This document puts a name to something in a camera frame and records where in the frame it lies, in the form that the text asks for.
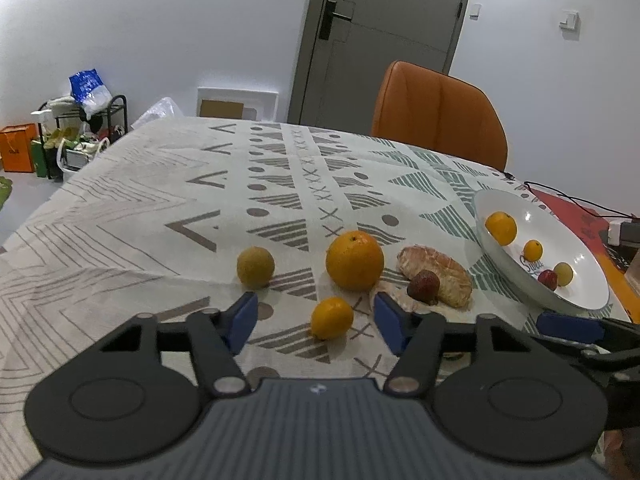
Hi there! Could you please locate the dark red plum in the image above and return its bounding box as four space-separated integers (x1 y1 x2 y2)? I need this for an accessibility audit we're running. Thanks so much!
407 270 440 304

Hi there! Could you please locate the peeled pomelo segment back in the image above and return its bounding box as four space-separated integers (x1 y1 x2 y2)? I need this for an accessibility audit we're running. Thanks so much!
397 245 473 309

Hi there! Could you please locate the olive green round fruit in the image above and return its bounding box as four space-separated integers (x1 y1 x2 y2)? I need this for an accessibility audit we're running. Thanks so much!
236 246 276 289

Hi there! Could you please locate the small tangerine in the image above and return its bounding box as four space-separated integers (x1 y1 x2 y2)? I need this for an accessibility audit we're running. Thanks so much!
310 297 354 340
523 240 544 262

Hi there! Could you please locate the yellow-green round fruit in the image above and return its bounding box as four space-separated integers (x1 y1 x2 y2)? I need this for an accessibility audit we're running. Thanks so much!
553 262 574 287

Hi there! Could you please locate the large orange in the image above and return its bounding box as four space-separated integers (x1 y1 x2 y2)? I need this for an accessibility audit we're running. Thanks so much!
326 231 384 292

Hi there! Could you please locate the small red plum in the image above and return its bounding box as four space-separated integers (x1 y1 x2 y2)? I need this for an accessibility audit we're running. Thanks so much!
537 269 558 292

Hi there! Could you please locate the medium orange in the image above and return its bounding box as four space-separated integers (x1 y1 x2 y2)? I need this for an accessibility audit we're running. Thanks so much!
485 211 518 246

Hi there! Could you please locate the white enamel plate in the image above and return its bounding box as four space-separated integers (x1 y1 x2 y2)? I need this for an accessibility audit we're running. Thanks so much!
473 190 610 314

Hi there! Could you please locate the white power adapter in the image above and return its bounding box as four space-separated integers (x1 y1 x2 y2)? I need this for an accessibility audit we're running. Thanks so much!
606 218 640 248

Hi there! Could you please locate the patterned tablecloth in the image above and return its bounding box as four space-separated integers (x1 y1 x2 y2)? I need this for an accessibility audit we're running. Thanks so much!
0 116 640 480

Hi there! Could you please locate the red cartoon mat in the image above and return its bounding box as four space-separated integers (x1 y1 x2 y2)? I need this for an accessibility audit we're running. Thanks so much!
532 188 639 323

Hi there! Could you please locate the white shopping bag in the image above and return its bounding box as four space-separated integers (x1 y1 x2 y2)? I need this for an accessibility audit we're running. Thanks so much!
55 138 111 178

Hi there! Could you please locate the translucent plastic bag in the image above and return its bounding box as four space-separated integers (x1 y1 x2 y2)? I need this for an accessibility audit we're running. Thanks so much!
131 96 184 130

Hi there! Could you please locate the orange leather chair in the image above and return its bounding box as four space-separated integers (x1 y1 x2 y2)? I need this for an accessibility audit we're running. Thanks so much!
371 61 508 170

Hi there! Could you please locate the green leaf rug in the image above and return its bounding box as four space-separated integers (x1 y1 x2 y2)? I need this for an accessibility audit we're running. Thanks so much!
0 177 13 209

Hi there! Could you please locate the black metal rack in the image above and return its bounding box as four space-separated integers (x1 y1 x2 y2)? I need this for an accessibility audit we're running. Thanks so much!
32 94 129 181

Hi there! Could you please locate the orange paper bag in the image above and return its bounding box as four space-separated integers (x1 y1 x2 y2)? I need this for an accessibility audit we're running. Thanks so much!
0 124 37 172

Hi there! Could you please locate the blue white plastic bag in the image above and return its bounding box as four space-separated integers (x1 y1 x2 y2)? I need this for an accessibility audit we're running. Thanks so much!
70 68 113 119

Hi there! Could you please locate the grey entrance door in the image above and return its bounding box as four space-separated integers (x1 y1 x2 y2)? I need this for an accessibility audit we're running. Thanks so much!
288 0 469 134

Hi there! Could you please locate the black cable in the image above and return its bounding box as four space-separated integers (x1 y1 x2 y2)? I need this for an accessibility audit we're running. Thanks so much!
499 171 640 221

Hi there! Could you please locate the black door lock handle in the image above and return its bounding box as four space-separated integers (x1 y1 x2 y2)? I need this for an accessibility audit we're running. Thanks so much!
318 0 352 40

